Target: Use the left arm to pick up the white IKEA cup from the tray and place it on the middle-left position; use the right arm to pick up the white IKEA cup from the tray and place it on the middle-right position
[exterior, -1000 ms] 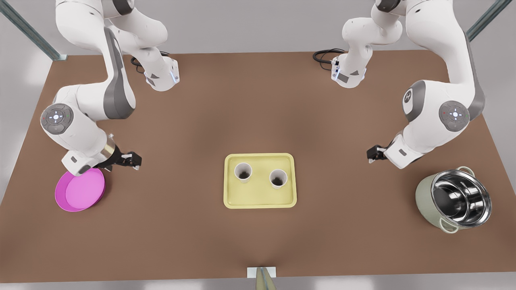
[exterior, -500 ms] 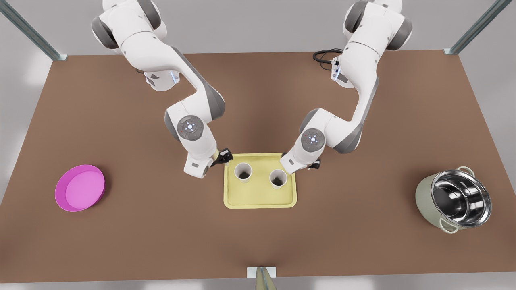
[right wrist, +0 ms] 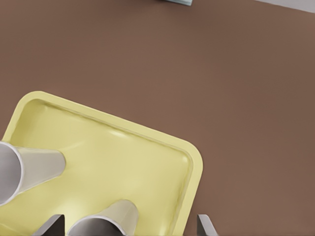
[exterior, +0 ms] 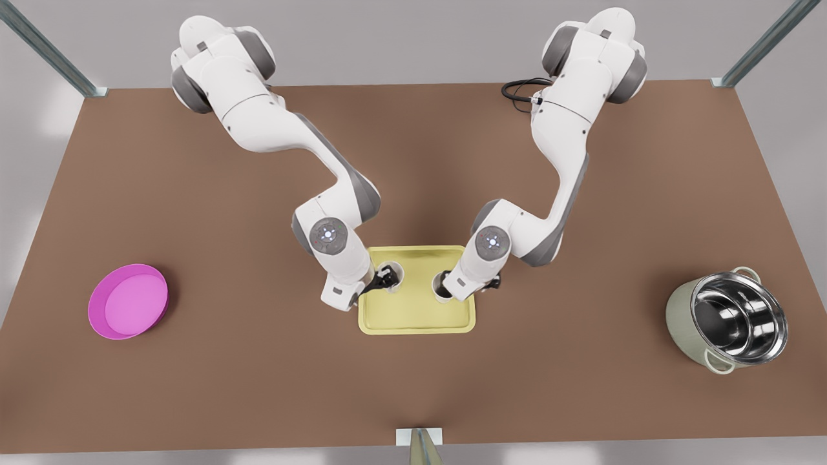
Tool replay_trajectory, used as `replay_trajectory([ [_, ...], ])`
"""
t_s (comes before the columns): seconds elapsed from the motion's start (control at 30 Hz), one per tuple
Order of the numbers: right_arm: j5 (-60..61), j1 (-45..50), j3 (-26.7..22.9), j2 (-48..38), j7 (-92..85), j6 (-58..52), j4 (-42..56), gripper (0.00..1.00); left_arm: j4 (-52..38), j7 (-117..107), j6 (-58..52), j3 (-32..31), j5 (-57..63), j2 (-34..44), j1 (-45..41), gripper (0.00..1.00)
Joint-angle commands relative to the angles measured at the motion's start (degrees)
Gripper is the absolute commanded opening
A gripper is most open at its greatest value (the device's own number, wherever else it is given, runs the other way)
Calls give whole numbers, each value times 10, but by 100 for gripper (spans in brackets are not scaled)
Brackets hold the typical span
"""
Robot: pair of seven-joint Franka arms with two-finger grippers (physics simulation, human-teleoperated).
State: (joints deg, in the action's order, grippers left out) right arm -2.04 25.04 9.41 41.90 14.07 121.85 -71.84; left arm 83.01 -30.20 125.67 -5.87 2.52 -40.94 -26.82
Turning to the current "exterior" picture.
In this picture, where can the pale green steel pot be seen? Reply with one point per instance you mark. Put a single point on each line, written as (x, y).
(730, 320)

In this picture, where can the white IKEA cup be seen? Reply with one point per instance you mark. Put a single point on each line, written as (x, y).
(437, 292)
(395, 276)

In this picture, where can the silver frame post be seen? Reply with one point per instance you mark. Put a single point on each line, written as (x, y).
(421, 445)
(45, 48)
(765, 42)

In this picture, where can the pink round bowl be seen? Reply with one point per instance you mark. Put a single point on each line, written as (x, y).
(128, 302)

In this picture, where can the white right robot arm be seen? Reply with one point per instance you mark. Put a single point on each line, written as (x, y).
(258, 116)

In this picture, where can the yellow rectangular tray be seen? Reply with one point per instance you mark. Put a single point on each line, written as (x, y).
(413, 313)

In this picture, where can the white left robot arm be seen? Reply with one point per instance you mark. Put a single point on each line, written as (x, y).
(568, 129)

